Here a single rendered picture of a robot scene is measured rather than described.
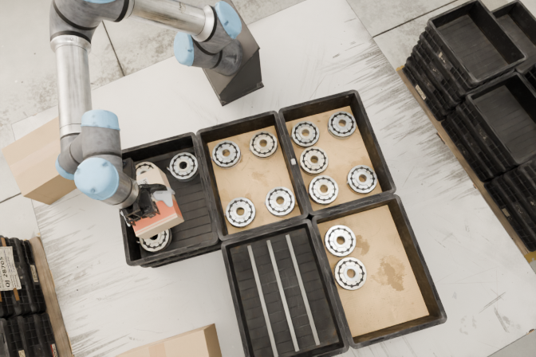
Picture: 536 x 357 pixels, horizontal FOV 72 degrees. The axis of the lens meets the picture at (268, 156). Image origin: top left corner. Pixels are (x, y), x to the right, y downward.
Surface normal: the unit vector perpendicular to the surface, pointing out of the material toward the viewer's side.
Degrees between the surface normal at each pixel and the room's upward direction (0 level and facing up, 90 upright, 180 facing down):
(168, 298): 0
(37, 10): 0
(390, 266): 0
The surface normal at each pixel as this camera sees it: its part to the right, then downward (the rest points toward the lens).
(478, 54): -0.04, -0.33
